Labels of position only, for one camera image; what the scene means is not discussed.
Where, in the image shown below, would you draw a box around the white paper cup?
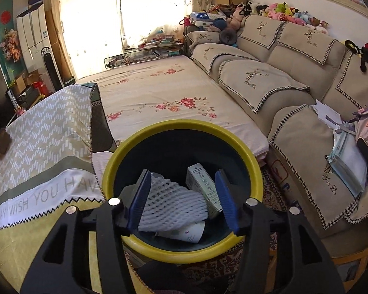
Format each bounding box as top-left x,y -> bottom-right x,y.
157,221 -> 205,244

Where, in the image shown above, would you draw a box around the white foam fruit net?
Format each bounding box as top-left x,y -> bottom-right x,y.
138,172 -> 208,232

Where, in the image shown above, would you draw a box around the pale green tea carton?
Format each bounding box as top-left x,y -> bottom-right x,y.
185,163 -> 223,219

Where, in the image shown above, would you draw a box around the yellow rimmed trash bin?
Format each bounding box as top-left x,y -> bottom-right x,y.
102,120 -> 263,264

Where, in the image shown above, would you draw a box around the patterned beige tablecloth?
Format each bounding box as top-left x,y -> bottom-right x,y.
0,83 -> 116,230

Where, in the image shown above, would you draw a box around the black tower fan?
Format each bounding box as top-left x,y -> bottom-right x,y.
41,47 -> 64,91

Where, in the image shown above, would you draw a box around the beige sofa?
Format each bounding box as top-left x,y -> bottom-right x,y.
185,15 -> 368,289

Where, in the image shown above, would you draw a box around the pink artificial flowers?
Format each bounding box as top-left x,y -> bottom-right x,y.
0,29 -> 22,62

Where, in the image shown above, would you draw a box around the cream window curtains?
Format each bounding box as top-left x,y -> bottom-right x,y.
45,0 -> 212,79

